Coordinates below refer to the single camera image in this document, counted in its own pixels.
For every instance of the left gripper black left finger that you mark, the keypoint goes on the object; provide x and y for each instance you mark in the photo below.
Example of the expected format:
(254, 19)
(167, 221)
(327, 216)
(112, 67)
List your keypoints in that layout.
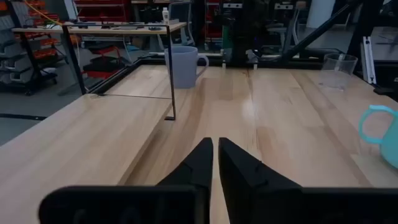
(189, 174)

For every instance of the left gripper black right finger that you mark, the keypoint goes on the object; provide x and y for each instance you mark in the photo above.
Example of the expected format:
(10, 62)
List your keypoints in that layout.
(245, 180)

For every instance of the grey ceramic mug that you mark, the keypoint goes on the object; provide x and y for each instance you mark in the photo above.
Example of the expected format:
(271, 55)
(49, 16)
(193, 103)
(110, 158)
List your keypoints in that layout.
(185, 68)

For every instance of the teal mug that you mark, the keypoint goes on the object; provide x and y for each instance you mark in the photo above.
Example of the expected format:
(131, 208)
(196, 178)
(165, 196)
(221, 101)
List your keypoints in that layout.
(392, 143)

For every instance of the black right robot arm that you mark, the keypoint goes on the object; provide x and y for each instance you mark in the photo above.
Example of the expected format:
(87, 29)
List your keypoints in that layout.
(248, 31)

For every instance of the clear plastic cup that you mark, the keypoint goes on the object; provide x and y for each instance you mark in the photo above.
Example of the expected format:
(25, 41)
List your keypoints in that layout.
(339, 77)

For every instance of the grey office chair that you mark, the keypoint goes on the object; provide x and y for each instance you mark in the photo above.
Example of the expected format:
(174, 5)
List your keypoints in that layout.
(281, 31)
(182, 12)

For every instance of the white plastic bottle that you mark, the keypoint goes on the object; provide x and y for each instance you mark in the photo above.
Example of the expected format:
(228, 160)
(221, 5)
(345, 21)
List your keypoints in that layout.
(165, 15)

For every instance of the silver aluminium profile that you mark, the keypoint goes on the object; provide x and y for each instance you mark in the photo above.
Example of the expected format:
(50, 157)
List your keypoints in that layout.
(368, 59)

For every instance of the red storage rack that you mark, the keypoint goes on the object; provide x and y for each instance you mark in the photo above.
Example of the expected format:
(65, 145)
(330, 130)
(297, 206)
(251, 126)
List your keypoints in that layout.
(102, 12)

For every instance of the grey rack with orange bins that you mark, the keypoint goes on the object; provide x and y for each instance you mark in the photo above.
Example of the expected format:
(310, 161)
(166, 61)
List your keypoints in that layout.
(43, 53)

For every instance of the wooden shelf with black frame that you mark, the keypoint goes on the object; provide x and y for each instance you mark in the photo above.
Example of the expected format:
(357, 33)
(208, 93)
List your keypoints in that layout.
(77, 140)

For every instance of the black metal table frame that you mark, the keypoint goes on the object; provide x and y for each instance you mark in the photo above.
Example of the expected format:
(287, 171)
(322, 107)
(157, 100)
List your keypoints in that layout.
(295, 63)

